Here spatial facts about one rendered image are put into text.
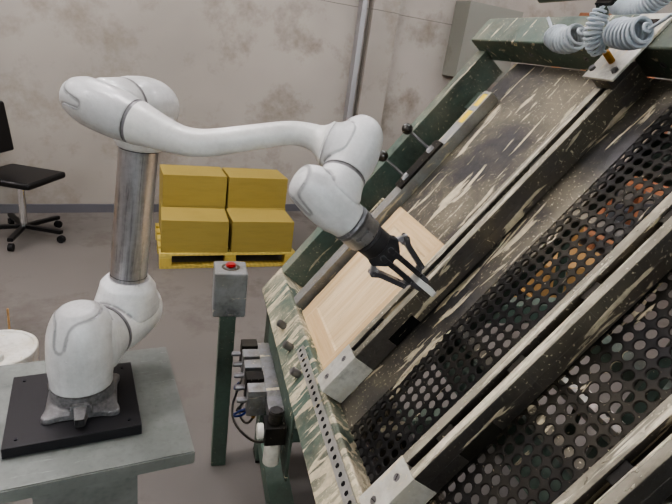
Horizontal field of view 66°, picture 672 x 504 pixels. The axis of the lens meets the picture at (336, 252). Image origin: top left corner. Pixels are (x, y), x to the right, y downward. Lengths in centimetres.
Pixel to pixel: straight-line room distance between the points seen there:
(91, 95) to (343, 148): 55
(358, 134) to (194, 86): 417
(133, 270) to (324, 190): 68
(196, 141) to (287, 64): 433
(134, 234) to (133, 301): 19
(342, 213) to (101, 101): 57
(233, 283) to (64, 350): 71
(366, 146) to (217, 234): 306
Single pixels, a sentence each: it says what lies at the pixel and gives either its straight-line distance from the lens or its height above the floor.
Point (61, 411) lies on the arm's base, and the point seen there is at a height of 80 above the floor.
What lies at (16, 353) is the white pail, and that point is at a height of 36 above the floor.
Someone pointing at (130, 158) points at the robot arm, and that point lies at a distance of 143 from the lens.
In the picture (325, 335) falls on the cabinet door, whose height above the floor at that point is 93.
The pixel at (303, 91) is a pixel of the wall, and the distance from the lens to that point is 556.
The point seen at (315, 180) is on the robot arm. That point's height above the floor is 148.
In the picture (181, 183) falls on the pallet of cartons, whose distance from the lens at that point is 433.
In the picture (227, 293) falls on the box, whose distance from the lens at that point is 195.
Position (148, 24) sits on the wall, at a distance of 517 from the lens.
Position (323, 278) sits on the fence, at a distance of 178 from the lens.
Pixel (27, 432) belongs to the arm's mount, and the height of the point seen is 78.
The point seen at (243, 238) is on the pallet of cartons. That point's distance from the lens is 418.
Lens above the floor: 174
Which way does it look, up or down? 21 degrees down
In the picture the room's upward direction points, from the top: 8 degrees clockwise
